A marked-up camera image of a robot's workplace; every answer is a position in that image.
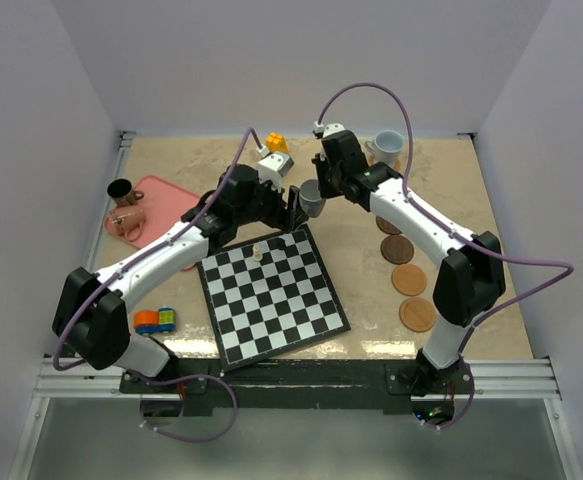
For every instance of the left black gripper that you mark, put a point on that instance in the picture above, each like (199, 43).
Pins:
(283, 216)

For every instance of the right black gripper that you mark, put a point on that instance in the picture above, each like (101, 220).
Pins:
(321, 163)

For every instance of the grey printed mug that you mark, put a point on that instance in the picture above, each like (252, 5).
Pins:
(310, 199)

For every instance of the light blue cup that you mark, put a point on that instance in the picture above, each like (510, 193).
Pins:
(385, 147)

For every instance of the dark wooden coaster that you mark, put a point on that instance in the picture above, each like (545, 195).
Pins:
(386, 227)
(397, 249)

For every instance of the black white chessboard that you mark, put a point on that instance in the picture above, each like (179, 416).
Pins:
(260, 310)

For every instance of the light wooden coaster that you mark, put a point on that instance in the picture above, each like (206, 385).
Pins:
(409, 280)
(417, 314)

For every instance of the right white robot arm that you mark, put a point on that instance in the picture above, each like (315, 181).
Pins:
(470, 275)

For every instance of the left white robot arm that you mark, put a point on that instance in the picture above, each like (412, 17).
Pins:
(91, 316)

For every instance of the pink patterned cup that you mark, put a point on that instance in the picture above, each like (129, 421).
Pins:
(127, 221)

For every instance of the dark brown cup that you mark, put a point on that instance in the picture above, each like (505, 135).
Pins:
(122, 193)

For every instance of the black chess piece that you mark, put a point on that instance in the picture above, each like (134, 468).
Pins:
(279, 243)

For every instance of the white chess piece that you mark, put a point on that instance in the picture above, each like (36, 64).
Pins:
(257, 254)

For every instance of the yellow blue block structure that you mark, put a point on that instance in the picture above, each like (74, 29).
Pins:
(276, 142)

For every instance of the pink plastic tray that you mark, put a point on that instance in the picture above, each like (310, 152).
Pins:
(164, 204)

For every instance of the orange blue toy car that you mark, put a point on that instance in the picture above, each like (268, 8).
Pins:
(148, 322)

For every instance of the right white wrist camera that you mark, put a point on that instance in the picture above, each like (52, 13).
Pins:
(322, 131)

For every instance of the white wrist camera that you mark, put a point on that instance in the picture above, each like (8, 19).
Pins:
(322, 131)
(273, 168)

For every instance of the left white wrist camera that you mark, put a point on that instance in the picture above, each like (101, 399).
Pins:
(273, 168)

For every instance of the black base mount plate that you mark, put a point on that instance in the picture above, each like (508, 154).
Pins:
(197, 387)

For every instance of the aluminium rail frame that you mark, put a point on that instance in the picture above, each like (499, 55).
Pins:
(494, 379)

